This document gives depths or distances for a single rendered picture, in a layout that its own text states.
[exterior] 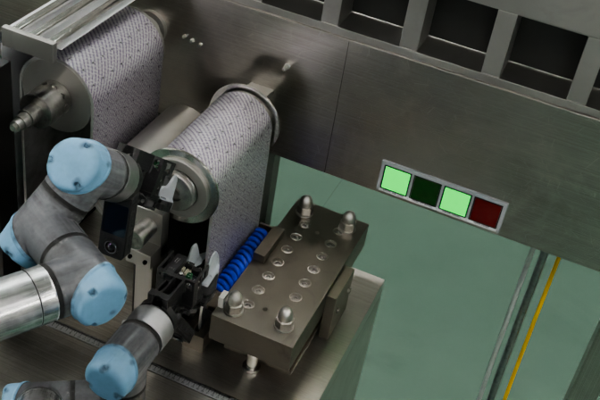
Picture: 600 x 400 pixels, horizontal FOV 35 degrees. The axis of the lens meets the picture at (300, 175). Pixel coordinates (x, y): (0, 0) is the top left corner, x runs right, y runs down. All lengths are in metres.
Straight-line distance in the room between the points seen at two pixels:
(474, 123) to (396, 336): 1.59
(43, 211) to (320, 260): 0.70
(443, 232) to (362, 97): 1.97
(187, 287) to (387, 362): 1.62
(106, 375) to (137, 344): 0.07
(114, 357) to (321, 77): 0.66
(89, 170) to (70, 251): 0.11
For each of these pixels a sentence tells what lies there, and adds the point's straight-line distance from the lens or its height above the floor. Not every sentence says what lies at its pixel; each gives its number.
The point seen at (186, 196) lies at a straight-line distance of 1.59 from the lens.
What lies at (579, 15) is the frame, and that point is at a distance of 1.60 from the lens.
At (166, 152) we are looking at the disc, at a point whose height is 1.31.
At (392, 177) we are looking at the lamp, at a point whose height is 1.19.
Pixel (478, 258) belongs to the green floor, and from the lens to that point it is 3.61.
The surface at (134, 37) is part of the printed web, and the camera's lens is 1.74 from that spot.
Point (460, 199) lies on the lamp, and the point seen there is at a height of 1.19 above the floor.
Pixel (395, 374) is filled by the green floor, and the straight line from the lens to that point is 3.09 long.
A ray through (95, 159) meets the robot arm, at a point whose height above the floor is 1.49.
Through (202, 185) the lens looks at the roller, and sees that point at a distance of 1.57.
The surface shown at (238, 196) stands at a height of 1.18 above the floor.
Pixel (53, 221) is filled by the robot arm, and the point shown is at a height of 1.41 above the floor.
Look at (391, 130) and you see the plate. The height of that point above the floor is 1.29.
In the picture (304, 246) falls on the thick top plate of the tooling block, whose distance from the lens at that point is 1.86.
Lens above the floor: 2.23
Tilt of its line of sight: 36 degrees down
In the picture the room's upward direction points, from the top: 10 degrees clockwise
